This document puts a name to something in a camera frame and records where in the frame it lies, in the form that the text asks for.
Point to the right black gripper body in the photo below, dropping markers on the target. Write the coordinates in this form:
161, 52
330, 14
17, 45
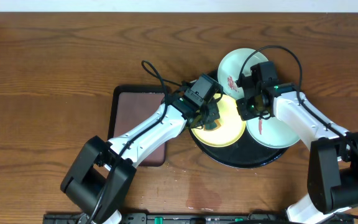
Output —
249, 109

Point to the light blue plate top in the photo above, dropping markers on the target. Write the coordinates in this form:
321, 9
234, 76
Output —
229, 70

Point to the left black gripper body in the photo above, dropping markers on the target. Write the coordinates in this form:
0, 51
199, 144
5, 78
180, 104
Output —
210, 113

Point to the yellow plate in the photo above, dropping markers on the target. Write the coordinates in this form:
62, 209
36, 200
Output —
229, 127

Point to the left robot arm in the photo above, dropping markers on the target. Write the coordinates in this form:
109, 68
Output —
100, 176

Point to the light green plate right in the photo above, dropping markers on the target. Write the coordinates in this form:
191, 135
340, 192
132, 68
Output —
272, 133

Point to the round black tray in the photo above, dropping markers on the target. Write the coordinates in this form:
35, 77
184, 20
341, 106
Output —
244, 153

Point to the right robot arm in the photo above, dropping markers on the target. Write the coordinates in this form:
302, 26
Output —
333, 164

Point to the green and yellow sponge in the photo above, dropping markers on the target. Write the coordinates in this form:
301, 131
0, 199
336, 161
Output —
212, 126

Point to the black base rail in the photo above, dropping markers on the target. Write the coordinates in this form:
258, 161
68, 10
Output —
142, 218

